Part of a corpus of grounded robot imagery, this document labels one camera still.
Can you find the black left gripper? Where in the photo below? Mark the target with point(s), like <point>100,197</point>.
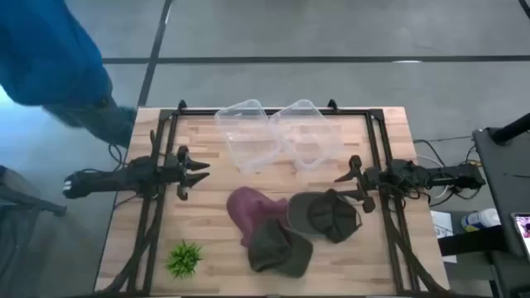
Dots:
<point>177,176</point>

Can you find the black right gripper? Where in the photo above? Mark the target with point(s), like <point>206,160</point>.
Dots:
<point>363,182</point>

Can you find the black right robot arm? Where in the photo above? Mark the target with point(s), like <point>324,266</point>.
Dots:
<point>435,176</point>

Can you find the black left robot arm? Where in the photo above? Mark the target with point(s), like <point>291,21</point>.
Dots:
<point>107,180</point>

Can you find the olive grey cap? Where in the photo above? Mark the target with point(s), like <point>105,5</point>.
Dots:
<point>325,215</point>

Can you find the clear plastic container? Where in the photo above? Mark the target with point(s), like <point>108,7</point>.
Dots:
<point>308,133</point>
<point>248,134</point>

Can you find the maroon cap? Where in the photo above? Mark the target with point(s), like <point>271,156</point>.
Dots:
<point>250,211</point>

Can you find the small green artificial plant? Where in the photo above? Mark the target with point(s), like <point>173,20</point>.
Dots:
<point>183,259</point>

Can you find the dark green cap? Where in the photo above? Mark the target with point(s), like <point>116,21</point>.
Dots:
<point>279,252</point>

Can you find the white paper sheet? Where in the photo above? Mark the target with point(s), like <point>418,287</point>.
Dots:
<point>445,232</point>

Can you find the white bottle with blue label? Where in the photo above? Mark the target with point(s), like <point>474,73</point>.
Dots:
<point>480,219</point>

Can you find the black side table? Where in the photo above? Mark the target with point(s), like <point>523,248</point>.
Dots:
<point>503,178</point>

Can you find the dark grey chair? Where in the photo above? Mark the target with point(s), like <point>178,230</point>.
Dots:
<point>25,223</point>

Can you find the tablet with lit screen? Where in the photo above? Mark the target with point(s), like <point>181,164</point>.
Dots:
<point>522,232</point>

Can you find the person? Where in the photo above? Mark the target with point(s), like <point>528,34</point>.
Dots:
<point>49,62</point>

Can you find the black metal table frame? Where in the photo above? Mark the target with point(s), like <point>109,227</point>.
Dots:
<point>374,136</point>

